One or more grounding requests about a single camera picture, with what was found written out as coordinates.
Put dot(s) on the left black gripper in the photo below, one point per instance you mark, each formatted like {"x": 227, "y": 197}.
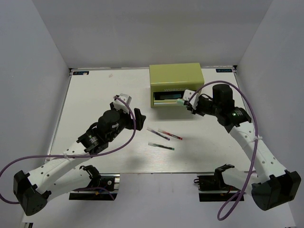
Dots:
{"x": 139, "y": 119}

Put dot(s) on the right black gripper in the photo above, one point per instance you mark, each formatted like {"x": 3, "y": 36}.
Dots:
{"x": 197, "y": 110}

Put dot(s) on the green cap highlighter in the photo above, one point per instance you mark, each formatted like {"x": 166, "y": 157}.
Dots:
{"x": 180, "y": 102}

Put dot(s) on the chest drawer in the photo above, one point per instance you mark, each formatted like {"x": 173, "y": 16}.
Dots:
{"x": 156, "y": 102}

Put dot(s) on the blue highlighter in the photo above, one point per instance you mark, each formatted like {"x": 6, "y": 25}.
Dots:
{"x": 169, "y": 96}

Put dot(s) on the green metal drawer chest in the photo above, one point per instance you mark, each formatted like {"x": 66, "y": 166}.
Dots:
{"x": 175, "y": 77}

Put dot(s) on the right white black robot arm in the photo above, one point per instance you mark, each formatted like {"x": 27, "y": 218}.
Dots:
{"x": 267, "y": 181}

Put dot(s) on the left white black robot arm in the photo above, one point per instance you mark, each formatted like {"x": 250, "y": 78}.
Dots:
{"x": 34, "y": 189}

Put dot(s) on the purple gel pen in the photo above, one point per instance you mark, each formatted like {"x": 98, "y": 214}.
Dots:
{"x": 158, "y": 134}

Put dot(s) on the green gel pen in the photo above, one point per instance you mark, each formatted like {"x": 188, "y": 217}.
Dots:
{"x": 160, "y": 146}

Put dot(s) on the red gel pen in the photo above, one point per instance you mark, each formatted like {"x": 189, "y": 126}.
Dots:
{"x": 170, "y": 134}

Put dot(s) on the right blue table label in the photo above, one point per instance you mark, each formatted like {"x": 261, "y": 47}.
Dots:
{"x": 224, "y": 70}

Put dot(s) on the blue table label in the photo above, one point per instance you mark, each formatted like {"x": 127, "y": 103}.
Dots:
{"x": 80, "y": 73}
{"x": 224, "y": 70}

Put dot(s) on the left blue table label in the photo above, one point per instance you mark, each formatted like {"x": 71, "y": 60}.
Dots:
{"x": 80, "y": 73}

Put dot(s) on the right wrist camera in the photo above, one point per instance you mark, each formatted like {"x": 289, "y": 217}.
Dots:
{"x": 190, "y": 98}

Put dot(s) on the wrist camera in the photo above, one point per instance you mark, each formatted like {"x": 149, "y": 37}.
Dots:
{"x": 190, "y": 98}
{"x": 121, "y": 103}

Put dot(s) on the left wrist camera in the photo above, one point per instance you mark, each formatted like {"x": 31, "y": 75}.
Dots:
{"x": 121, "y": 103}

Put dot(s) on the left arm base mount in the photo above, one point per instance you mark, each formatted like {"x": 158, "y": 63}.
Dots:
{"x": 104, "y": 189}

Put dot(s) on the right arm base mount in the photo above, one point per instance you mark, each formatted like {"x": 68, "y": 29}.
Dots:
{"x": 209, "y": 191}

